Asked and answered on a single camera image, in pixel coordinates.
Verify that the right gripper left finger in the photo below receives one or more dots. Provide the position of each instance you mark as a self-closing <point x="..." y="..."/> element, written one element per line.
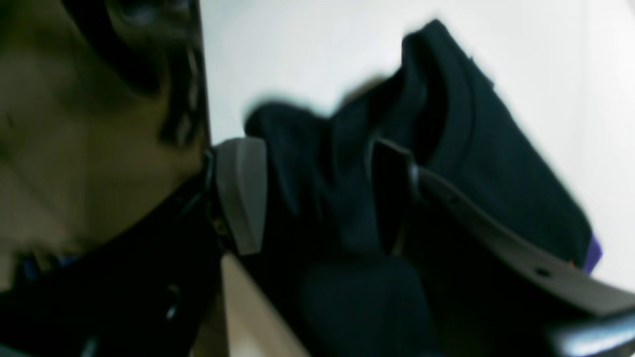
<point x="145" y="292"/>

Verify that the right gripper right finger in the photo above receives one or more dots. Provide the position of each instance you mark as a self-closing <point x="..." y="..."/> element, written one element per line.
<point x="492" y="293"/>

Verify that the black T-shirt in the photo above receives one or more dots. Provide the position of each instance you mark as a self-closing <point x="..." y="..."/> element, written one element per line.
<point x="338" y="187"/>

